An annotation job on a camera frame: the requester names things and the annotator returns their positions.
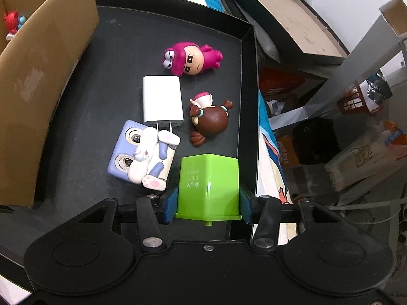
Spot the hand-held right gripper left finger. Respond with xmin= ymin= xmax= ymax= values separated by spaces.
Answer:
xmin=72 ymin=187 xmax=179 ymax=250

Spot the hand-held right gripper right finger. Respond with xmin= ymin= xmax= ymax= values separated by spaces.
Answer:
xmin=239 ymin=186 xmax=342 ymax=250

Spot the green power adapter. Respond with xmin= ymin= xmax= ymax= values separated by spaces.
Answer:
xmin=174 ymin=154 xmax=243 ymax=227

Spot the purple cube rabbit figurine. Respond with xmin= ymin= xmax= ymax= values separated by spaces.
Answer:
xmin=107 ymin=120 xmax=181 ymax=192

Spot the brown-haired doll figurine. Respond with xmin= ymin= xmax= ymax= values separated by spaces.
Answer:
xmin=189 ymin=92 xmax=234 ymax=148

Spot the white power adapter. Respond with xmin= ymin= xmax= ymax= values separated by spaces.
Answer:
xmin=141 ymin=75 xmax=184 ymax=134

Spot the black tray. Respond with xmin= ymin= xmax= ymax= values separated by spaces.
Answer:
xmin=0 ymin=0 xmax=259 ymax=293

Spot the cardboard box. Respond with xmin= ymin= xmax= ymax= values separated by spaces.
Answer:
xmin=0 ymin=0 xmax=100 ymax=208

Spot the black bag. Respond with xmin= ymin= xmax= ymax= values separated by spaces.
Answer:
xmin=292 ymin=117 xmax=341 ymax=166

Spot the beige printed tote bag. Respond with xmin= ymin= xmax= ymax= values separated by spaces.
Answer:
xmin=324 ymin=133 xmax=407 ymax=193

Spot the orange packaging bag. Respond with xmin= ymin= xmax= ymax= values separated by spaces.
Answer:
xmin=260 ymin=67 xmax=306 ymax=97

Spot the pink hooded doll figurine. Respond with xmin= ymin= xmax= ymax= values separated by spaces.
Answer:
xmin=163 ymin=41 xmax=223 ymax=77

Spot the orange plastic basket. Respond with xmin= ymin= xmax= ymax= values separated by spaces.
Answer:
xmin=336 ymin=81 xmax=384 ymax=116

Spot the grey cushion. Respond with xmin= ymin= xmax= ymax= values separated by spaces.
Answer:
xmin=254 ymin=25 xmax=282 ymax=62

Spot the grey metal shelf rack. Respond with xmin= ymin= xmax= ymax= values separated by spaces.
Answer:
xmin=270 ymin=0 xmax=407 ymax=131

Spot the black framed board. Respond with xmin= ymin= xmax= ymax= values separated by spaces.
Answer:
xmin=208 ymin=0 xmax=350 ymax=81

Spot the red devil figurine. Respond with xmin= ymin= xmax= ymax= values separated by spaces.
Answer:
xmin=3 ymin=9 xmax=26 ymax=42

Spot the white cable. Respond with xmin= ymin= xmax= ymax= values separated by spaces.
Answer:
xmin=331 ymin=197 xmax=407 ymax=226

